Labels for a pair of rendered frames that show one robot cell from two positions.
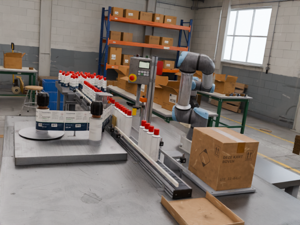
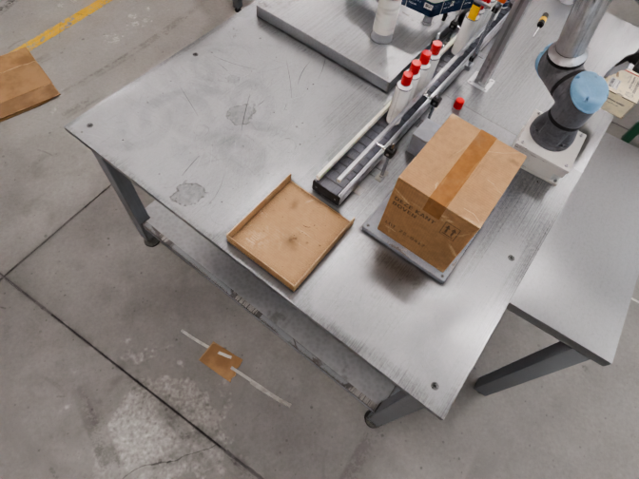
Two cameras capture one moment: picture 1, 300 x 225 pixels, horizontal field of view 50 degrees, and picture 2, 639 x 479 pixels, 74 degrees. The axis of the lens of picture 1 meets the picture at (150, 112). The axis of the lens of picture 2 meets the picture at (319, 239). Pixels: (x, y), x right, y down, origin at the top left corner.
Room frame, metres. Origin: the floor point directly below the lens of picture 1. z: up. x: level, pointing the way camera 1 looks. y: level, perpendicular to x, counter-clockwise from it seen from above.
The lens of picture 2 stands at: (1.03, -0.84, 1.99)
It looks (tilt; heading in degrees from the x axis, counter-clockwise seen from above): 61 degrees down; 52
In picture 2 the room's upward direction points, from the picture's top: 10 degrees clockwise
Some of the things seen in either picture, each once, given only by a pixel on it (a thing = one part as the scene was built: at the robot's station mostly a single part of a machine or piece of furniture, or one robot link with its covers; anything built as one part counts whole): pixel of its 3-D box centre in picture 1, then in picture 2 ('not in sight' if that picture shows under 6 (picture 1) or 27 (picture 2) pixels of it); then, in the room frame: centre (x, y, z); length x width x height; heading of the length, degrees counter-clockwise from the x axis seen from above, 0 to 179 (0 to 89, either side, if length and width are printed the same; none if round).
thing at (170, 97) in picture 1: (179, 96); not in sight; (4.12, -0.36, 0.97); 0.51 x 0.39 x 0.37; 123
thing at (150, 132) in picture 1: (149, 141); (408, 87); (1.92, -0.02, 0.98); 0.05 x 0.05 x 0.20
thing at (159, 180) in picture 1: (129, 143); (447, 66); (2.26, 0.13, 0.85); 1.65 x 0.11 x 0.05; 24
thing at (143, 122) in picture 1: (142, 135); (428, 68); (2.05, 0.03, 0.98); 0.05 x 0.05 x 0.20
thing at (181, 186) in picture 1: (129, 142); (447, 64); (2.26, 0.13, 0.86); 1.65 x 0.08 x 0.04; 24
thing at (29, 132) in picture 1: (41, 133); not in sight; (2.18, 0.75, 0.89); 0.31 x 0.31 x 0.01
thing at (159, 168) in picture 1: (139, 149); (406, 88); (1.98, 0.04, 0.90); 1.07 x 0.01 x 0.02; 24
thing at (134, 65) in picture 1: (141, 70); not in sight; (2.40, 0.10, 1.38); 0.17 x 0.10 x 0.19; 79
